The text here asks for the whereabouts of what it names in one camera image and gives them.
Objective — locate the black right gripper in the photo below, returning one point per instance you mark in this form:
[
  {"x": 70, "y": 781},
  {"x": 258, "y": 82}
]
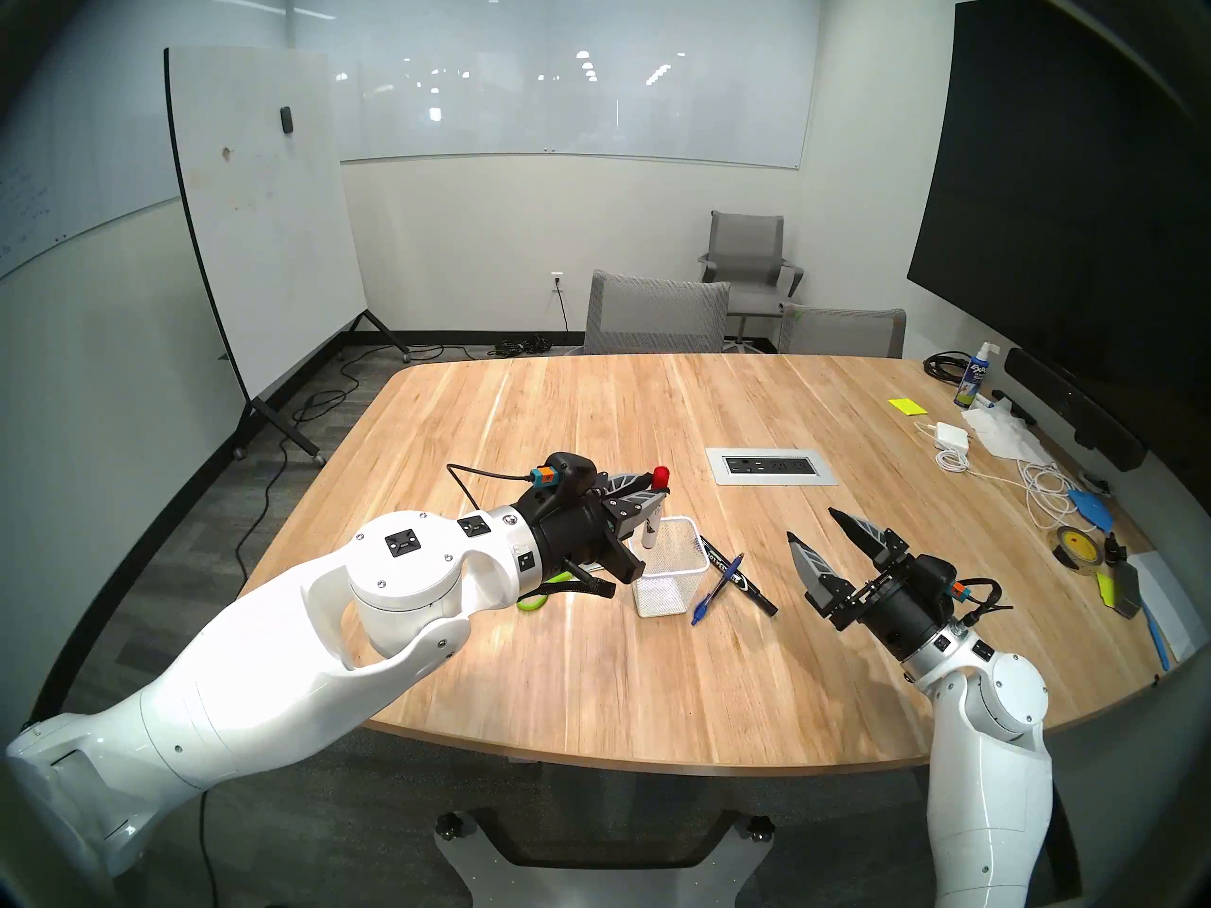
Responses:
[{"x": 894, "y": 613}]

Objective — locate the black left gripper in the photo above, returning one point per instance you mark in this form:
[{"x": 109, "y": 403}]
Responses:
[{"x": 577, "y": 532}]

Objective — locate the red capped white marker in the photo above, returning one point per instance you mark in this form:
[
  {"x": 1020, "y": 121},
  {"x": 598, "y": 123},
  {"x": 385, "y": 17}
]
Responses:
[{"x": 661, "y": 476}]

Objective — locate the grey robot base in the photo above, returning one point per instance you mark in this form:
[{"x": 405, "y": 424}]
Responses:
[{"x": 605, "y": 882}]

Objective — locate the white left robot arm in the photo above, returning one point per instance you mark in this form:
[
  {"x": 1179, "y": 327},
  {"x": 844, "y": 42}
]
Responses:
[{"x": 236, "y": 689}]

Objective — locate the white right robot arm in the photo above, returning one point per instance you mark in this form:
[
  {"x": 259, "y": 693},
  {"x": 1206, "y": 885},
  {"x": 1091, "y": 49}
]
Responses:
[{"x": 984, "y": 774}]

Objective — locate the black permanent marker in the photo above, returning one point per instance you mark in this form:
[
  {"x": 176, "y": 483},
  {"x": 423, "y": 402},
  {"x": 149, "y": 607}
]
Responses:
[{"x": 747, "y": 589}]

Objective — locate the blue ballpoint pen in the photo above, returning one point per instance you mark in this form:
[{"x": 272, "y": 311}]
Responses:
[{"x": 705, "y": 608}]

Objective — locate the blue pen on paper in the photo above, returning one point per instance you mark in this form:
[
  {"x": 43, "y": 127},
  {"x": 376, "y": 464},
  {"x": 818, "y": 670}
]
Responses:
[{"x": 1156, "y": 637}]

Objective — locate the grey table power outlet box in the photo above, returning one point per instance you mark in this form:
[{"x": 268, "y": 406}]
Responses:
[{"x": 771, "y": 466}]

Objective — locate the white power adapter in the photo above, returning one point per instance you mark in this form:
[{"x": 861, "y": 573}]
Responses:
[{"x": 951, "y": 436}]

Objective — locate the yellow sticky note pad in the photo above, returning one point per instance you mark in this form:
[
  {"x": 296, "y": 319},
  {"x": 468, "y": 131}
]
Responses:
[{"x": 908, "y": 407}]

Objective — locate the grey mesh office chair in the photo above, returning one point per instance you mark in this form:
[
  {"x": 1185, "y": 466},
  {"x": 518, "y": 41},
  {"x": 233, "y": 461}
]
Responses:
[
  {"x": 842, "y": 334},
  {"x": 653, "y": 315}
]

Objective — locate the white crumpled tissue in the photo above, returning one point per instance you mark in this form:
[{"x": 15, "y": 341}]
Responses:
[{"x": 1003, "y": 433}]

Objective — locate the whiteboard cleaner spray bottle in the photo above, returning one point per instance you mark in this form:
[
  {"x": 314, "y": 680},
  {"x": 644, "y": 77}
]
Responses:
[{"x": 973, "y": 381}]

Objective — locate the black and yellow tape roll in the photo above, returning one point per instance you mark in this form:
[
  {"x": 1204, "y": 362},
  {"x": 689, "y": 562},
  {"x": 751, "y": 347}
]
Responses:
[{"x": 1080, "y": 545}]

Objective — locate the blue flat plastic item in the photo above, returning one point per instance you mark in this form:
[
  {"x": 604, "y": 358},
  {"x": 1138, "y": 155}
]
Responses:
[{"x": 1093, "y": 509}]

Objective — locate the yellow note flag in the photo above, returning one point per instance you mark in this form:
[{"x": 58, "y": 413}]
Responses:
[{"x": 1105, "y": 589}]

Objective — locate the small black clip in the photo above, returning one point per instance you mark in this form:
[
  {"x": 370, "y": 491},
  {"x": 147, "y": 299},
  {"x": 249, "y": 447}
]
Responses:
[{"x": 1114, "y": 549}]

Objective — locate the black video sound bar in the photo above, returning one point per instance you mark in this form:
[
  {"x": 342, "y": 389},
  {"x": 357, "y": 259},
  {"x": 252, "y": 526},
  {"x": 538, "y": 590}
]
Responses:
[{"x": 1069, "y": 405}]

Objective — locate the grey office chair with armrests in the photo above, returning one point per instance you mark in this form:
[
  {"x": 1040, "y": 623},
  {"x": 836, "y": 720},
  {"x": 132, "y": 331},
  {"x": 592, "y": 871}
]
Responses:
[{"x": 747, "y": 244}]

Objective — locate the dark grey eraser block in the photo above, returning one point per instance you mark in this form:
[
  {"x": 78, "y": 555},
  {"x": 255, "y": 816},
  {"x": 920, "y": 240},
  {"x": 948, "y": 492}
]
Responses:
[{"x": 1129, "y": 592}]

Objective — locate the white paper sheet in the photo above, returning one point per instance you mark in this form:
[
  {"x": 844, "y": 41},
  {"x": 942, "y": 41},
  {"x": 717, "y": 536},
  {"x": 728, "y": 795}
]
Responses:
[{"x": 1173, "y": 603}]

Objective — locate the mobile whiteboard on stand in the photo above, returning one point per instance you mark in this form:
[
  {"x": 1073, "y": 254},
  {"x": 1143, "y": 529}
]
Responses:
[{"x": 265, "y": 206}]

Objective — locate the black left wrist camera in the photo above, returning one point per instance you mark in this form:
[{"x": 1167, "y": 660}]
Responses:
[{"x": 572, "y": 469}]

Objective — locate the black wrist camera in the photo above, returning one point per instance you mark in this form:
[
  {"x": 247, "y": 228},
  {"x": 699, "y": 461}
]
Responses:
[
  {"x": 572, "y": 469},
  {"x": 932, "y": 575}
]

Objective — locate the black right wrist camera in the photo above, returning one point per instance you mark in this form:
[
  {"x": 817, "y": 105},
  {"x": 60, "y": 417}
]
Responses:
[{"x": 932, "y": 575}]

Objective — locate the wide glass wall whiteboard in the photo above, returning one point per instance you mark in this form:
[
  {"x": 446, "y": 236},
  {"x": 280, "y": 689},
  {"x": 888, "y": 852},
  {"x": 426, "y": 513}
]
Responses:
[{"x": 568, "y": 112}]

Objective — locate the large black wall screen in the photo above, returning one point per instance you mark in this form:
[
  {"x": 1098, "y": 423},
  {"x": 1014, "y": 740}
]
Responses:
[{"x": 1060, "y": 206}]

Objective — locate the wall whiteboard with writing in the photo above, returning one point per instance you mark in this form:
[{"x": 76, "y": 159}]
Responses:
[{"x": 57, "y": 206}]

